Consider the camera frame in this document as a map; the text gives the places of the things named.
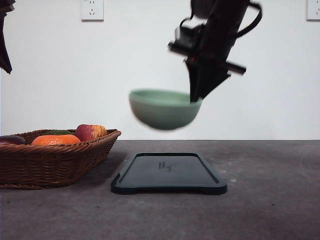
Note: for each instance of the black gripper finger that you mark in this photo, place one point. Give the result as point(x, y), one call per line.
point(5, 7)

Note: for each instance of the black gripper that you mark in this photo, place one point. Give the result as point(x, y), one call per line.
point(214, 65)

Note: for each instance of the green ceramic bowl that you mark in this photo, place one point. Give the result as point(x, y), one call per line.
point(163, 109)

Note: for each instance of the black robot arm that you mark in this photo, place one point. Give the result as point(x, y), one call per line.
point(205, 8)

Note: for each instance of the brown wicker basket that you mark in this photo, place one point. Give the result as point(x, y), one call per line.
point(46, 167)

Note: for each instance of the black rectangular tray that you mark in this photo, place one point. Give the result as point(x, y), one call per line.
point(167, 172)

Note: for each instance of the red yellow apple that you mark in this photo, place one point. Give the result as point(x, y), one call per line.
point(86, 132)

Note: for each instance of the dark purple fruit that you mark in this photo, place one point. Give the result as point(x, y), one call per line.
point(12, 139)

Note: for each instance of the dark green fruit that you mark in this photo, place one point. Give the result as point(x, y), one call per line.
point(58, 132)

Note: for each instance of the orange tangerine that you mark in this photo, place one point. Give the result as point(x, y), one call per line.
point(55, 140)

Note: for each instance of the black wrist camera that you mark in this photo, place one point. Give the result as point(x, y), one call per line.
point(187, 39)

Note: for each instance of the white wall socket left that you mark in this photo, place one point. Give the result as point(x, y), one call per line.
point(91, 11)

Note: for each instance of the white wall socket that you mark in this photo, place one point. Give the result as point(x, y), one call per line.
point(313, 10)
point(91, 11)

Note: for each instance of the white wall socket right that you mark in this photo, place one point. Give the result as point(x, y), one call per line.
point(313, 10)

